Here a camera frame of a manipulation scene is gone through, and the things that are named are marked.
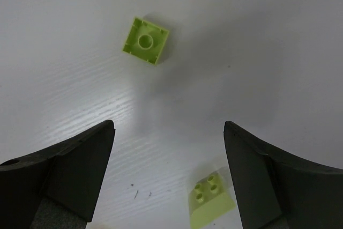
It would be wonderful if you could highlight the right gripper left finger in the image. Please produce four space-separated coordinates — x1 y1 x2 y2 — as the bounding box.
1 120 115 228

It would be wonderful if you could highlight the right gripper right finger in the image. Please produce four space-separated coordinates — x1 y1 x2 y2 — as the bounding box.
223 121 342 228

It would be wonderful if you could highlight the lime green lego brick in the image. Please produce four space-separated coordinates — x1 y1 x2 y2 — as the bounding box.
123 17 169 65

